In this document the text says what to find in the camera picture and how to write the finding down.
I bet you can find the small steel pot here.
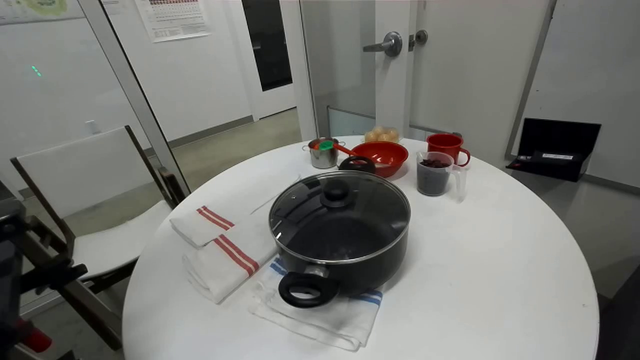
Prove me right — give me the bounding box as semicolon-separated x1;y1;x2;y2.
302;137;346;170

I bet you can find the glass pot lid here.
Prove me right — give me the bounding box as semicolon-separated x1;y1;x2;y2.
268;170;412;265

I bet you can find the black cooking pot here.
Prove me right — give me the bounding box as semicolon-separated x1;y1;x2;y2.
268;156;412;309

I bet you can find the orange spoon with green tip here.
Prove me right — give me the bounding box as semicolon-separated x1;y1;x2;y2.
318;140;359;157

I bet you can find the red plastic bowl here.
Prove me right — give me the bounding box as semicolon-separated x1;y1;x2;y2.
349;141;409;179

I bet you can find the bag of round buns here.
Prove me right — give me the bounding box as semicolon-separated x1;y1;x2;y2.
364;126;401;144

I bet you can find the white towel with red stripes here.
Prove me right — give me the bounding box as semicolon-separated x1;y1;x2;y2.
169;175;302;305

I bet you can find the clear measuring jug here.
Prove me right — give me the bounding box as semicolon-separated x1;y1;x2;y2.
416;151;469;203

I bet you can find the glass door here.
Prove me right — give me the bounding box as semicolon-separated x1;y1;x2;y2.
299;0;557;161

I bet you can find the red mug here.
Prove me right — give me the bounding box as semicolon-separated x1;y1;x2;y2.
426;133;472;168

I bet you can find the white towel with blue stripes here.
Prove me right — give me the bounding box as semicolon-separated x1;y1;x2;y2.
249;256;384;352

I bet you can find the door lock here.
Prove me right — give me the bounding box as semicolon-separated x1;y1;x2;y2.
408;29;429;52

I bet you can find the open black case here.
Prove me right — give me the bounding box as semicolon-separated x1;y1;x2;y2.
505;118;602;183

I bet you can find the silver door handle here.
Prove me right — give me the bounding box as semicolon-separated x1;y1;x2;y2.
362;31;404;58

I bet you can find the wall calendar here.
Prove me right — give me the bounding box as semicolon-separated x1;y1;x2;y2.
134;0;212;43

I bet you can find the white chair with wooden frame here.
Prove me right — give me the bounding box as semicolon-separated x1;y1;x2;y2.
10;125;187;352

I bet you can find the wall map poster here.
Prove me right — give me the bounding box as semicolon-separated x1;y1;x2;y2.
0;0;86;26

